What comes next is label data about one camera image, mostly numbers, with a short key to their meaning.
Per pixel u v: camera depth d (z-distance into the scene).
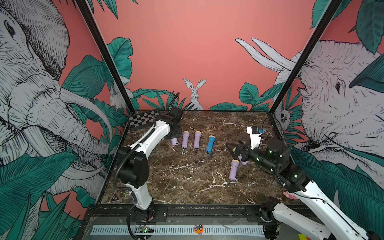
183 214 0.75
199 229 0.68
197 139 1.01
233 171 0.86
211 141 1.00
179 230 0.70
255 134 0.55
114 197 0.78
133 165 0.47
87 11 0.70
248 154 0.57
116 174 0.42
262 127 1.15
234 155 0.57
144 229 0.70
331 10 0.70
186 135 1.01
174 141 0.86
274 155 0.47
